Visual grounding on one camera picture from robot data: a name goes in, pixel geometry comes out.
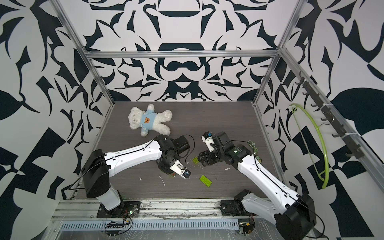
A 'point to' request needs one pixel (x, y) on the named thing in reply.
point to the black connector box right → (245, 227)
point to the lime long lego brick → (205, 180)
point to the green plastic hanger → (326, 182)
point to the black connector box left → (114, 226)
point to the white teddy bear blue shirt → (149, 120)
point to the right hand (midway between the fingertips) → (204, 153)
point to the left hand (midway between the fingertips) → (172, 161)
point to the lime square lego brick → (195, 160)
